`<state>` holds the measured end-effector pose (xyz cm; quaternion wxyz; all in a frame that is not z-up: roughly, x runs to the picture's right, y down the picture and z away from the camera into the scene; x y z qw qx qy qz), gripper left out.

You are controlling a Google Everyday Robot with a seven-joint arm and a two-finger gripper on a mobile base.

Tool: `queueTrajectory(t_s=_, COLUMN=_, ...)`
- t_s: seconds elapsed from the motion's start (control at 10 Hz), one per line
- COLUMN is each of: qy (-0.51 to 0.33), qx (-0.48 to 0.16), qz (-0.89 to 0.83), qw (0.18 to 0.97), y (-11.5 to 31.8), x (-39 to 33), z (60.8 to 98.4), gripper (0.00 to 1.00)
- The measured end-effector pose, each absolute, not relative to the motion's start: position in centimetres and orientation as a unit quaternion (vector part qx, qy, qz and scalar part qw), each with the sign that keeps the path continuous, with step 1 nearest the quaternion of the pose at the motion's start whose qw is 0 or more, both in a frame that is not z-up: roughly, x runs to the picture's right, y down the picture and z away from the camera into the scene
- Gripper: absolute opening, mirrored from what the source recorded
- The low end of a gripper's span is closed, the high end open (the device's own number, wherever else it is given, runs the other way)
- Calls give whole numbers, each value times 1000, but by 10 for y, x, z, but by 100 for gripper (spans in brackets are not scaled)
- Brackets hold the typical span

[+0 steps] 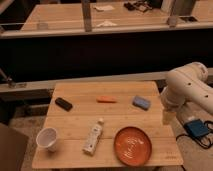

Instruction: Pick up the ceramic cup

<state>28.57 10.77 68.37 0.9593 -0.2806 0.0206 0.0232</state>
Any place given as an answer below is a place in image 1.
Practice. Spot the white cloth on far table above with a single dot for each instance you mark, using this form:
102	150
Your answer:
107	24

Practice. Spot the orange ceramic plate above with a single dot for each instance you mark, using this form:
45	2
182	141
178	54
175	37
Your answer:
132	146

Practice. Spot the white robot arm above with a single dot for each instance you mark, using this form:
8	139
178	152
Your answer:
186	83

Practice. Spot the blue power adapter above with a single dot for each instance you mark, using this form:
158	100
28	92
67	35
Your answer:
196	129

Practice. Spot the orange marker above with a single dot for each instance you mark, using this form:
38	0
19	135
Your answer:
105	99

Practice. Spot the metal post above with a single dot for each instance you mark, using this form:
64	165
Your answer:
86	15

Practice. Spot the white plastic bottle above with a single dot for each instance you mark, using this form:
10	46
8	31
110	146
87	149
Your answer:
93	137

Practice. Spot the black items on far table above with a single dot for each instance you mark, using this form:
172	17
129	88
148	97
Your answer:
140	5

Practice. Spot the black rectangular block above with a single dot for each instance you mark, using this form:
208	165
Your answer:
63	104

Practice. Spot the blue sponge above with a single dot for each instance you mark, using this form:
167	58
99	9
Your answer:
141	102

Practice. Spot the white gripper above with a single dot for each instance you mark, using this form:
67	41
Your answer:
168	116

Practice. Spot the white paper on far table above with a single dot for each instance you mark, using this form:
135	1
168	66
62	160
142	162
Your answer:
104	8

